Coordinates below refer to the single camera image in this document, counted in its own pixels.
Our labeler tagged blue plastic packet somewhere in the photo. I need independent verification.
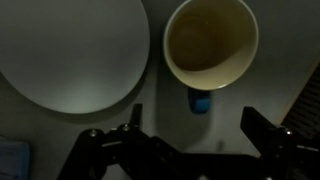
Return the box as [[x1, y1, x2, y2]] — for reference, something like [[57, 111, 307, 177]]
[[0, 138, 31, 180]]

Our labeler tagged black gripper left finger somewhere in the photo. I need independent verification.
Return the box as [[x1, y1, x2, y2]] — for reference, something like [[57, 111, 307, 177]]
[[57, 103, 158, 180]]

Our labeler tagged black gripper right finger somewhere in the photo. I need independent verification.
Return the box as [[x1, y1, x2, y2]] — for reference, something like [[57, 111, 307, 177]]
[[240, 106, 320, 180]]

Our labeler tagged white plate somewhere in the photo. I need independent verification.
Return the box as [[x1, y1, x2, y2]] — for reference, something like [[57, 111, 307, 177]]
[[0, 0, 151, 115]]

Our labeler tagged dark textured fabric sofa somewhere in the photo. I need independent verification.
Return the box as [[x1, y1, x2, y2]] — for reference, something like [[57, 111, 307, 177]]
[[281, 63, 320, 141]]

